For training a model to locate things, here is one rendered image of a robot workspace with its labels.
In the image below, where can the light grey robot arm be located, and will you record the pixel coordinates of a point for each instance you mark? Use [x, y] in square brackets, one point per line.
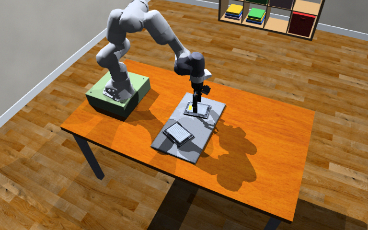
[133, 19]

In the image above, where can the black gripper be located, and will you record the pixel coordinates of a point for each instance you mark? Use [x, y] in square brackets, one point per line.
[197, 94]

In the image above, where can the clear rectangular plastic lid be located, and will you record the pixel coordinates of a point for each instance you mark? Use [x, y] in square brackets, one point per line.
[201, 109]

